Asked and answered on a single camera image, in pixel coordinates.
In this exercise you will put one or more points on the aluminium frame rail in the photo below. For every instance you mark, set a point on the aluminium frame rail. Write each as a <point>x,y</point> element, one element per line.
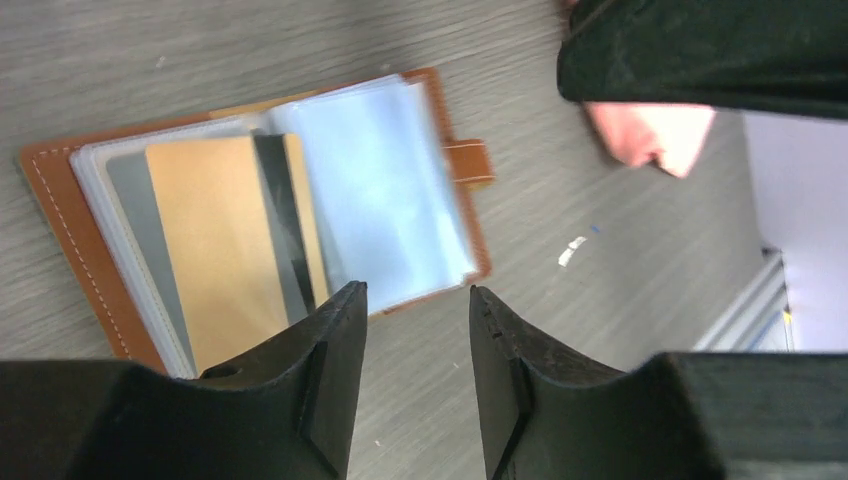
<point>758,319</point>

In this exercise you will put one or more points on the gold black-striped credit card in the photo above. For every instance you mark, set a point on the gold black-striped credit card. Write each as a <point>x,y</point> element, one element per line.
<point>240,227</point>

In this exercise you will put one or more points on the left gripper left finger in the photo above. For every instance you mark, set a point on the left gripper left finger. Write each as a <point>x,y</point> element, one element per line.
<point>284,409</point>

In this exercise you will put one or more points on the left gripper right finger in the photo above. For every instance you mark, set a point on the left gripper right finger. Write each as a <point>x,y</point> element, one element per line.
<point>546,411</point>

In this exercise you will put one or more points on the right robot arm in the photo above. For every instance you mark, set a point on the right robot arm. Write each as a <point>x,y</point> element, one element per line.
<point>787,57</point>

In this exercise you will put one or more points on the brown leather card holder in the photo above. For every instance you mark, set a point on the brown leather card holder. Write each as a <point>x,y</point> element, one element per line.
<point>391,186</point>

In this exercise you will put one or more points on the pink crumpled cloth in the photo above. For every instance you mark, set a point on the pink crumpled cloth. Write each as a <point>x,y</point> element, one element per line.
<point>668,135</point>

